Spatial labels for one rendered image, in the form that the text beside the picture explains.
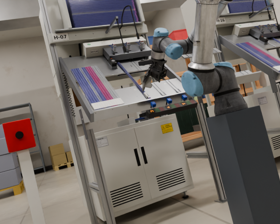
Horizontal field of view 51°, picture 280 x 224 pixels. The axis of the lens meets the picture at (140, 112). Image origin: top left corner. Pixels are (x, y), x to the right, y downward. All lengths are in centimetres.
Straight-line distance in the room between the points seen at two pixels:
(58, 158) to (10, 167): 305
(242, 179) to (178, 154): 90
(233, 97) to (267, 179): 38
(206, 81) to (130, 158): 93
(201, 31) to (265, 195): 75
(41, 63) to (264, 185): 899
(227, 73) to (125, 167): 98
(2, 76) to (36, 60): 110
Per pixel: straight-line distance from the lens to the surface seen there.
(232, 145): 132
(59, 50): 237
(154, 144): 208
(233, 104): 136
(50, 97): 965
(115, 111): 168
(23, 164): 172
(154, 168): 208
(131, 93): 183
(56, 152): 825
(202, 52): 126
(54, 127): 954
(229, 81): 138
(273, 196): 144
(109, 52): 217
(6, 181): 538
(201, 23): 125
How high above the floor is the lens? 58
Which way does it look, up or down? 3 degrees up
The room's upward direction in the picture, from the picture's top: 14 degrees counter-clockwise
